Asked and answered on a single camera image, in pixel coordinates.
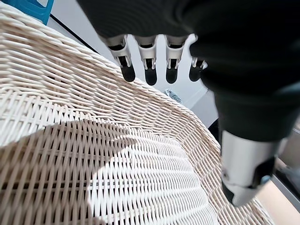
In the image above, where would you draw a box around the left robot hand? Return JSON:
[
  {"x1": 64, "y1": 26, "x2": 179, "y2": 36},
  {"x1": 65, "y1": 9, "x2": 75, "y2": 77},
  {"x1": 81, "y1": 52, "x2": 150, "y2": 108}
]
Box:
[{"x1": 76, "y1": 0, "x2": 300, "y2": 207}]

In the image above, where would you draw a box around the white washing machine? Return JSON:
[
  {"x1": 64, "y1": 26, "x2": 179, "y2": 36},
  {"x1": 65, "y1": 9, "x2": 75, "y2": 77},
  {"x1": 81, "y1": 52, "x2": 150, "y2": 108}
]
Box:
[{"x1": 48, "y1": 0, "x2": 220, "y2": 128}]

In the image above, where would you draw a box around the small grey label sticker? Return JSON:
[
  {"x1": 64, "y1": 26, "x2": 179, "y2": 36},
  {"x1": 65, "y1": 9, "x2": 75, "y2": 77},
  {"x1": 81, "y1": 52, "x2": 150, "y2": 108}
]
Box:
[{"x1": 165, "y1": 88, "x2": 183, "y2": 104}]

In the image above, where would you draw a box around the white woven wicker basket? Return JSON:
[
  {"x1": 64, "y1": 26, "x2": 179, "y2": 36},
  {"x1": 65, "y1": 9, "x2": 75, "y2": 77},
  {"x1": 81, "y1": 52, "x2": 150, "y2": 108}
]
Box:
[{"x1": 0, "y1": 2, "x2": 276, "y2": 225}]

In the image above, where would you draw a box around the blue plastic stool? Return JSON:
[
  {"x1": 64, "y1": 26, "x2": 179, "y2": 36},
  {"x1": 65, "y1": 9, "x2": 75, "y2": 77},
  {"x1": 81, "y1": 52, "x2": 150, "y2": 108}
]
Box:
[{"x1": 1, "y1": 0, "x2": 56, "y2": 26}]

